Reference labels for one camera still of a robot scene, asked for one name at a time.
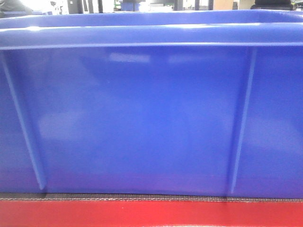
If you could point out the large blue plastic bin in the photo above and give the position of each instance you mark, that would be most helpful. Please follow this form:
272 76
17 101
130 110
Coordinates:
203 103

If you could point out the dark conveyor belt edge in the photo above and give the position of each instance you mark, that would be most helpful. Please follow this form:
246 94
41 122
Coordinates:
15 196

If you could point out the red conveyor frame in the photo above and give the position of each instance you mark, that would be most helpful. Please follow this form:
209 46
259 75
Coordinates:
150 214

